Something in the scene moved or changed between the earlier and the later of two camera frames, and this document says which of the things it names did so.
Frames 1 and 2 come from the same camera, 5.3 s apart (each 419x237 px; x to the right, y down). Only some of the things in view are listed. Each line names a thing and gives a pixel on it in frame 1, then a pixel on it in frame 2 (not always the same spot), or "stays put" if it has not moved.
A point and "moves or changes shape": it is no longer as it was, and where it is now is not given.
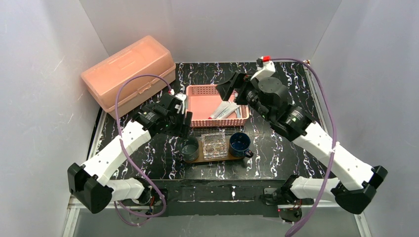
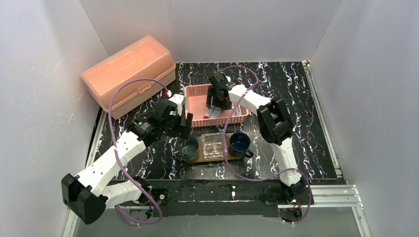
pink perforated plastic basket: [203, 99] stays put
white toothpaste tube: [220, 109] moves or changes shape
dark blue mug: [239, 144] stays put
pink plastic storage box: [145, 56] stays put
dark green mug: [188, 148] stays put
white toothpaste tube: [230, 108] moves or changes shape
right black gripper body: [238, 90] → [215, 89]
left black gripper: [183, 120] stays put
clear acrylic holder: [214, 146] stays put
